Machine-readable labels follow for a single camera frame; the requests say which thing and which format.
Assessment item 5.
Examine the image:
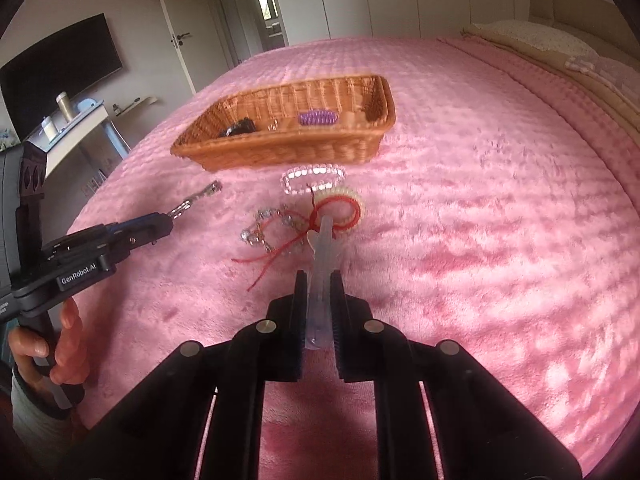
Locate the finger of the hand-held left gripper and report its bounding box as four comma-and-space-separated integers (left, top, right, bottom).
109, 212, 174, 253

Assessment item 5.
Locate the clear beaded bracelet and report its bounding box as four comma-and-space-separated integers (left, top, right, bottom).
281, 162, 347, 196

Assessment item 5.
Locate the silver chain bracelet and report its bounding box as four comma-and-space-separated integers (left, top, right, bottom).
239, 204, 307, 257

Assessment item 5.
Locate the person's left forearm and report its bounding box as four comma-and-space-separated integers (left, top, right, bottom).
10, 365, 83, 466

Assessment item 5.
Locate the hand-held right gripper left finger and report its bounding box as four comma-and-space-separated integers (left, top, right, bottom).
82, 270, 307, 480

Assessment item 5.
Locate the white ruffled pillow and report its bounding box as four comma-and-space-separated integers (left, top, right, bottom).
565, 55, 640, 107

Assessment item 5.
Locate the black wall television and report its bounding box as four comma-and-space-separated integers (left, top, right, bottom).
0, 13, 124, 142

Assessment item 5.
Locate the translucent plastic hair clip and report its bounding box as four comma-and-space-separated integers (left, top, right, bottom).
306, 216, 347, 352

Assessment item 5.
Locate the steel thermos bottle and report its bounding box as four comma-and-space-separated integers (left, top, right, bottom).
55, 91, 74, 124

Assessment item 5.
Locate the white desk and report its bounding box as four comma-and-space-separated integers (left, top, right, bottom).
42, 99, 132, 182

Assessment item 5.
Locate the beige duvet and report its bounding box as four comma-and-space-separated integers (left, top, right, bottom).
460, 25, 640, 142

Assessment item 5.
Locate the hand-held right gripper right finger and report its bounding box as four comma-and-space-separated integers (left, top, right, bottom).
331, 270, 584, 480

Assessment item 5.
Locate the black hair accessory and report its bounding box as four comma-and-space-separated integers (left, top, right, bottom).
218, 117, 256, 139

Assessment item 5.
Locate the cream bead red cord bracelet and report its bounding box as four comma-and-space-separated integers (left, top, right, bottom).
231, 185, 367, 293

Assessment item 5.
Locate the person's left hand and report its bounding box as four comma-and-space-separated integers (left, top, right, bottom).
7, 297, 92, 387

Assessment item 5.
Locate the white patterned pillow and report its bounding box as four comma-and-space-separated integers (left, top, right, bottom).
462, 20, 599, 60

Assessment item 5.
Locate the purple spiral hair tie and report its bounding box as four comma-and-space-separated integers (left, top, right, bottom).
298, 108, 341, 129

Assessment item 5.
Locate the silver link bracelet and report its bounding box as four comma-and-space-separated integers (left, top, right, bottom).
167, 180, 224, 222

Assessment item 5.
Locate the white room door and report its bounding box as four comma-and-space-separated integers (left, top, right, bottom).
150, 0, 242, 97

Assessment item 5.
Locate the brown wicker basket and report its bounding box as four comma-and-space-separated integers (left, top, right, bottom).
170, 75, 397, 172

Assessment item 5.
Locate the pink plush blanket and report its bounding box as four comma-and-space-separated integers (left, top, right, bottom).
65, 35, 640, 480

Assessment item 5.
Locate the beige bed headboard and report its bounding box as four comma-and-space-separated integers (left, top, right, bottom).
527, 0, 640, 57

